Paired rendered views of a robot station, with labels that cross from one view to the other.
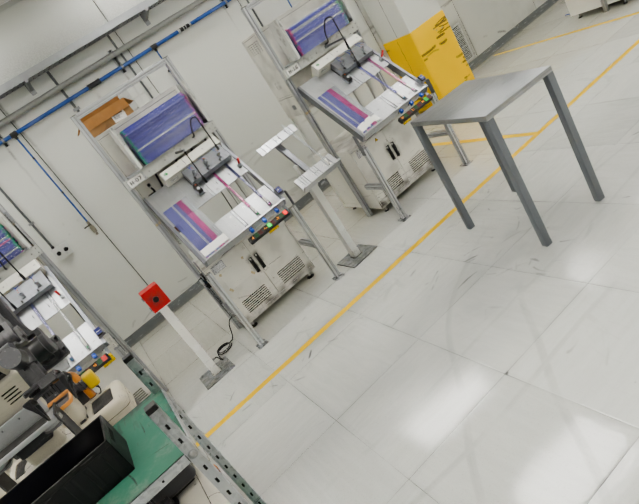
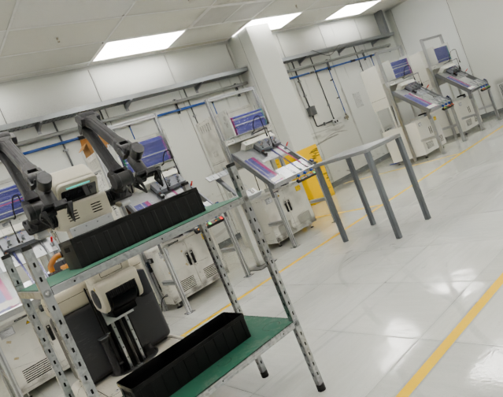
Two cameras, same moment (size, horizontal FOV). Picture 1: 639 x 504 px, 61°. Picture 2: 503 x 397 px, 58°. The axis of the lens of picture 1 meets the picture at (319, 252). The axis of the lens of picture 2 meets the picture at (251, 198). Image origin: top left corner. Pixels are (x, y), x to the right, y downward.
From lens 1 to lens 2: 1.45 m
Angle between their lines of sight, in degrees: 24
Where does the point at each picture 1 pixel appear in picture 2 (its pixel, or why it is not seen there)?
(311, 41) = (244, 128)
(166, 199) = (137, 199)
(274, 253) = (203, 254)
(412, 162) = (299, 217)
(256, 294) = (186, 281)
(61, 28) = (70, 98)
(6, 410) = (90, 215)
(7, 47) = (31, 101)
